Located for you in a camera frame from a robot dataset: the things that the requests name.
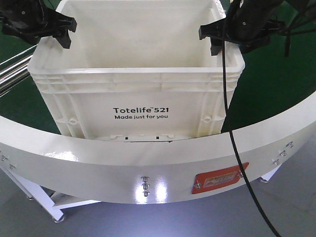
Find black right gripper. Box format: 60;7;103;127
198;4;285;56

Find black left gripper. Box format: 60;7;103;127
0;0;77;49

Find white plastic Totelife crate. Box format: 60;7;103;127
28;0;245;141

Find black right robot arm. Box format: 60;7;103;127
198;0;316;57

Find steel conveyor rollers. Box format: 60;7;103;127
0;45;36;96

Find orange warning label plate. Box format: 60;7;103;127
191;164;244;195

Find white conveyor support leg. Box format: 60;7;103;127
0;164;99;223

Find white curved conveyor frame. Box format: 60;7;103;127
0;94;316;204

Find black hanging cable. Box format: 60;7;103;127
221;24;282;237

